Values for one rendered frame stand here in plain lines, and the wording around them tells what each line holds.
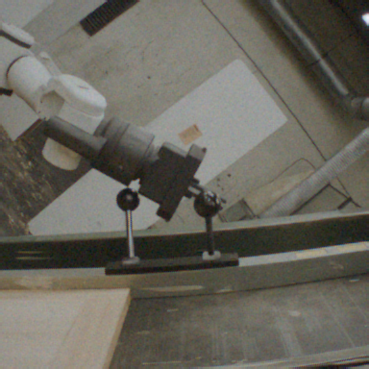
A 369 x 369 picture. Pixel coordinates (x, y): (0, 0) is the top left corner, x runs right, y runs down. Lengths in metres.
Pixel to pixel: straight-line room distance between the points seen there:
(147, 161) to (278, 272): 0.25
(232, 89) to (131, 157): 3.61
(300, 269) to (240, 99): 3.62
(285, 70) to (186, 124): 4.65
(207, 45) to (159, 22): 0.77
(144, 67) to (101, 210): 4.57
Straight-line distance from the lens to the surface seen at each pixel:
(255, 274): 0.93
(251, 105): 4.52
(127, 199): 0.97
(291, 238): 1.17
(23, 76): 1.07
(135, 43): 8.97
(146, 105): 8.92
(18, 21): 3.19
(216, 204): 0.86
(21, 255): 1.22
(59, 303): 0.90
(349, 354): 0.50
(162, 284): 0.93
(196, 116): 4.50
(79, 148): 0.91
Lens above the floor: 1.61
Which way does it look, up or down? 5 degrees down
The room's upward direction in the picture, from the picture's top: 53 degrees clockwise
